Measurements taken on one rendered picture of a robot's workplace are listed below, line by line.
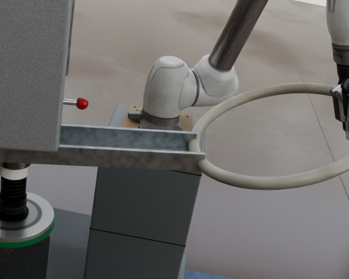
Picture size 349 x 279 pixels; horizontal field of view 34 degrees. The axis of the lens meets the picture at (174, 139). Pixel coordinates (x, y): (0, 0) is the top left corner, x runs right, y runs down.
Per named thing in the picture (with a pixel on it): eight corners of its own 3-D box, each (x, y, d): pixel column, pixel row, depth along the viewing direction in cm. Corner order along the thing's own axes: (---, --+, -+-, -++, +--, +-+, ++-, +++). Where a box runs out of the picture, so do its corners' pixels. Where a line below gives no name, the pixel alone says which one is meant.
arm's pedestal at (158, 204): (89, 238, 290) (108, 96, 254) (185, 256, 291) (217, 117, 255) (66, 308, 245) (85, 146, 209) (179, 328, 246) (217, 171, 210)
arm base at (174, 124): (126, 109, 236) (128, 97, 234) (178, 115, 240) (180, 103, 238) (128, 129, 220) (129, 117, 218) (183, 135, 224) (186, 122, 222)
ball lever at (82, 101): (56, 109, 140) (57, 97, 138) (57, 104, 142) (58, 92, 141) (87, 112, 141) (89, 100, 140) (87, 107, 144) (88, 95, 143)
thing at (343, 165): (210, 215, 125) (208, 205, 123) (175, 118, 167) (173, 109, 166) (422, 156, 126) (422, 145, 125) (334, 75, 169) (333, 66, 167)
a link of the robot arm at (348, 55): (323, 41, 146) (326, 62, 149) (347, 50, 139) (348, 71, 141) (352, 29, 148) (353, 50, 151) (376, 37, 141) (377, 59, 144)
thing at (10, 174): (-3, 179, 136) (-2, 166, 134) (0, 164, 142) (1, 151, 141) (27, 180, 138) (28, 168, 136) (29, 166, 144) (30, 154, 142)
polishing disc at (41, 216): (-10, 186, 156) (-10, 182, 155) (65, 203, 155) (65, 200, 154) (-49, 230, 137) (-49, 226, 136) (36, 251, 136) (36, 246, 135)
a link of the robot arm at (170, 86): (135, 102, 231) (143, 51, 221) (174, 100, 239) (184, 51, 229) (151, 120, 218) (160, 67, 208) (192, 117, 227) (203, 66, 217)
